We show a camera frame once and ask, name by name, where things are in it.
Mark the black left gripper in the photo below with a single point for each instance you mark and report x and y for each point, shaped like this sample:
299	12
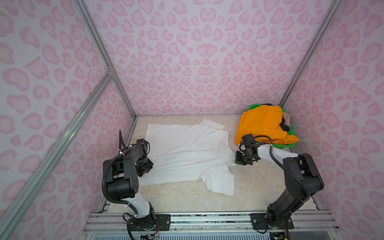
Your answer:
141	172

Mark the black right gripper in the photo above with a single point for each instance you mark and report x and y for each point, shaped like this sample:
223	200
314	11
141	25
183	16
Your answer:
237	161

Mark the white t-shirt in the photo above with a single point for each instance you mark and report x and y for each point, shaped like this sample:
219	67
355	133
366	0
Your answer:
182	153

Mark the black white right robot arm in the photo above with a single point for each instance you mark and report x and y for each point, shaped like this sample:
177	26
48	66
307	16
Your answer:
301	175

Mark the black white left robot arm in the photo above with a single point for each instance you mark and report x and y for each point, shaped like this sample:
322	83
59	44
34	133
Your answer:
120	182

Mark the green laundry basket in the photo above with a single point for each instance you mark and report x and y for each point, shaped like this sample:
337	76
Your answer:
291	132

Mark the orange garment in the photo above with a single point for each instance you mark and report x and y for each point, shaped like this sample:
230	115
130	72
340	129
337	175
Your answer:
264	120

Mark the black garment in basket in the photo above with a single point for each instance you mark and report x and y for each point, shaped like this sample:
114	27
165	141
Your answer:
284	127

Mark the pink beige garment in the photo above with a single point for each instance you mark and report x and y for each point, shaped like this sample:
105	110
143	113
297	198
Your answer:
287	119

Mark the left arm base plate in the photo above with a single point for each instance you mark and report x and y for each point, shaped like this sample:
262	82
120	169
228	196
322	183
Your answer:
161	222

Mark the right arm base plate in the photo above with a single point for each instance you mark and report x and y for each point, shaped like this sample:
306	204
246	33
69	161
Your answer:
260	222

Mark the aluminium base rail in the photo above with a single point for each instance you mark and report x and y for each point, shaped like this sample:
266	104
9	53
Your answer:
213	222

